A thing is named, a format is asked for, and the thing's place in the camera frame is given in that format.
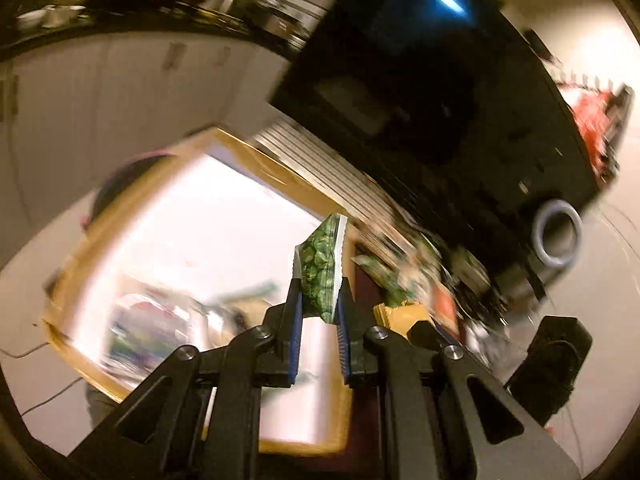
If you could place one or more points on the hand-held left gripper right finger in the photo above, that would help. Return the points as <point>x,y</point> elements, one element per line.
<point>344,345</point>

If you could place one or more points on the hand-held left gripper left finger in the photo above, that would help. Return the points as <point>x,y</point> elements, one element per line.
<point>295,332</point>

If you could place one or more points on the green snack packet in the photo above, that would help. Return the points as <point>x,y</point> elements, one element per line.
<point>395,285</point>
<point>320,270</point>

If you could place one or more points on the wooden box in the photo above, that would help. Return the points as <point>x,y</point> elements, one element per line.
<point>295,192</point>

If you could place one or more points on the yellow snack packet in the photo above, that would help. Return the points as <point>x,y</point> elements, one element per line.
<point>400,317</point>

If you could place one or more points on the pile of snack packets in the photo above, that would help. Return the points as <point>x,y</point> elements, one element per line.
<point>150,320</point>

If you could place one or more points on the red snack bag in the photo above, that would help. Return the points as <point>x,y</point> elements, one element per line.
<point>592,125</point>

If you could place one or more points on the large black screen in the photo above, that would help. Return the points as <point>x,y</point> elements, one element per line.
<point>425,85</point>

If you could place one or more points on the white kitchen cabinets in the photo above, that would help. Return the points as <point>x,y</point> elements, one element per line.
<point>100,100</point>

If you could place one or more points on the white bowls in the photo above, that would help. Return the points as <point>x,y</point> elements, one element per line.
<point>35,17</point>

